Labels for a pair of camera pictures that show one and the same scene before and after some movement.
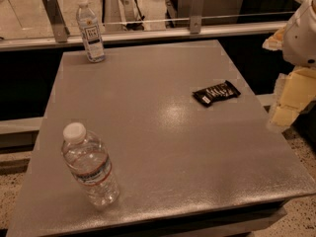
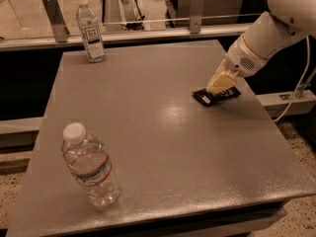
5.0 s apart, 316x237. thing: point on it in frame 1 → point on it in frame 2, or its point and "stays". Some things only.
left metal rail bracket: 55,17 stays
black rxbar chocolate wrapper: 204,97 stays
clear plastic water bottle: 89,158 stays
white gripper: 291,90 → 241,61
